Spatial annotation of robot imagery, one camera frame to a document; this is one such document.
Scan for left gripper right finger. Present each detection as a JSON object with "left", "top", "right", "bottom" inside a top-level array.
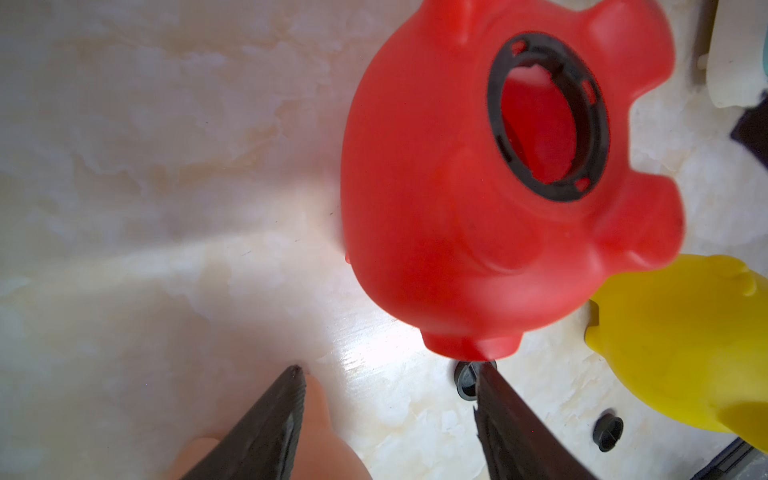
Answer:
[{"left": 474, "top": 363, "right": 595, "bottom": 480}]

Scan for black plug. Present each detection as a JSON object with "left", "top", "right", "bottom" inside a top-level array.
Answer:
[
  {"left": 453, "top": 361, "right": 497, "bottom": 402},
  {"left": 592, "top": 412, "right": 624, "bottom": 453}
]

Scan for red piggy bank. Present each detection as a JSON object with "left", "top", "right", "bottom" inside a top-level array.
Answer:
[{"left": 341, "top": 1, "right": 685, "bottom": 361}]

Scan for mint chrome toaster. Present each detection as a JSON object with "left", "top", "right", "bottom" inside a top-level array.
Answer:
[{"left": 705, "top": 0, "right": 767, "bottom": 108}]

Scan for yellow piggy bank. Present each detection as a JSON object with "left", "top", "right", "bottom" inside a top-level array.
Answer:
[{"left": 584, "top": 254, "right": 767, "bottom": 451}]

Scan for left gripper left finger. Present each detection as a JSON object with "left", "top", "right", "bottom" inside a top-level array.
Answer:
[{"left": 183, "top": 365, "right": 306, "bottom": 480}]

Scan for peach piggy bank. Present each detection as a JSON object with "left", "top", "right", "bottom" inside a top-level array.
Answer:
[{"left": 165, "top": 375, "right": 371, "bottom": 479}]

